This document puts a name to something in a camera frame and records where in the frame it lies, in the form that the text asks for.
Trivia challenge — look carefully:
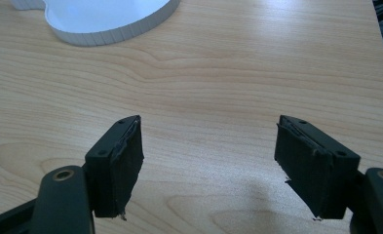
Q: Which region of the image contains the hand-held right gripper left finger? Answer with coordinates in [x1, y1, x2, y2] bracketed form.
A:
[83, 114, 145, 221]

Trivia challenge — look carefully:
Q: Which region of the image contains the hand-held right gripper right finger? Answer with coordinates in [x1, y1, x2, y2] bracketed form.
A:
[274, 114, 362, 221]

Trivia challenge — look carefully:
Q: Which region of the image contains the white scalloped tray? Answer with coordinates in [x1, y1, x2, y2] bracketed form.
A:
[9, 0, 181, 47]

